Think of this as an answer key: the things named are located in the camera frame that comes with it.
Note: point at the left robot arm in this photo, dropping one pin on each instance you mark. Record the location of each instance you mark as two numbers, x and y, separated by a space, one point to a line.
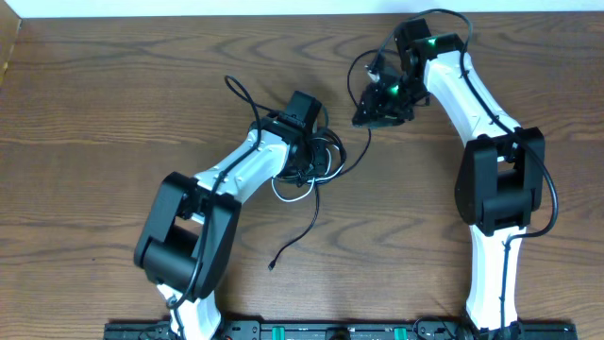
188 235

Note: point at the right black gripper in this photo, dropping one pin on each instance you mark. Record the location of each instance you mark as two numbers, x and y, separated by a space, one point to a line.
376 111

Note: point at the cardboard panel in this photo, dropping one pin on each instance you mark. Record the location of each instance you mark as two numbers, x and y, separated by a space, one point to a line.
10 24

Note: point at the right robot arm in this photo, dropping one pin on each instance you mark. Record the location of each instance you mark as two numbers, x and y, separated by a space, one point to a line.
502 171

